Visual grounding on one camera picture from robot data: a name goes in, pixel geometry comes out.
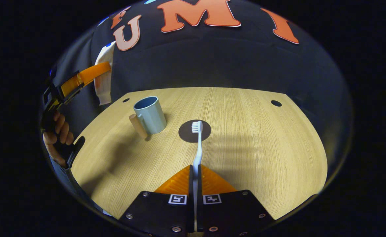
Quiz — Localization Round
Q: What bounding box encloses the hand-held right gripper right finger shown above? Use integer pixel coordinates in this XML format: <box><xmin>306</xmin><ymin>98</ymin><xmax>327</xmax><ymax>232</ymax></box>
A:
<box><xmin>197</xmin><ymin>165</ymin><xmax>275</xmax><ymax>237</ymax></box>

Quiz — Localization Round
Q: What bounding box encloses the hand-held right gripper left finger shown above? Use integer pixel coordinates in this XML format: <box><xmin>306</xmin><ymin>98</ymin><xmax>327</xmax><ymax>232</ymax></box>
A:
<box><xmin>119</xmin><ymin>165</ymin><xmax>195</xmax><ymax>237</ymax></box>

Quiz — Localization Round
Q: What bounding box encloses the white toothpaste tube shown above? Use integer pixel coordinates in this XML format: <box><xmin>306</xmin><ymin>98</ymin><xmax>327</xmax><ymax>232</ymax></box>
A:
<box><xmin>94</xmin><ymin>41</ymin><xmax>116</xmax><ymax>106</ymax></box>

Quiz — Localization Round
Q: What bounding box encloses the white toothbrush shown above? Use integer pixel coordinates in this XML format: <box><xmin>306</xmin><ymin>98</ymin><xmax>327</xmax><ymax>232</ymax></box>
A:
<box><xmin>192</xmin><ymin>120</ymin><xmax>203</xmax><ymax>231</ymax></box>

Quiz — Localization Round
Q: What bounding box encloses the blue cup with wooden handle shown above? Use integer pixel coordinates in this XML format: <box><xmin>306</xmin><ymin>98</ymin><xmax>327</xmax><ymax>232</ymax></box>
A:
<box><xmin>129</xmin><ymin>96</ymin><xmax>167</xmax><ymax>139</ymax></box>

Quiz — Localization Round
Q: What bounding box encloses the dark round coaster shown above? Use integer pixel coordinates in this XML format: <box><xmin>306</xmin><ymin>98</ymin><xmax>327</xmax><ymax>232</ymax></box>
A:
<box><xmin>178</xmin><ymin>119</ymin><xmax>212</xmax><ymax>143</ymax></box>

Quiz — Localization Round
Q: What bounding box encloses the wooden desktop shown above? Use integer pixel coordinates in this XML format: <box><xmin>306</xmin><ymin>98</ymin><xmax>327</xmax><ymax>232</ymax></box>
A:
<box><xmin>70</xmin><ymin>87</ymin><xmax>328</xmax><ymax>220</ymax></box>

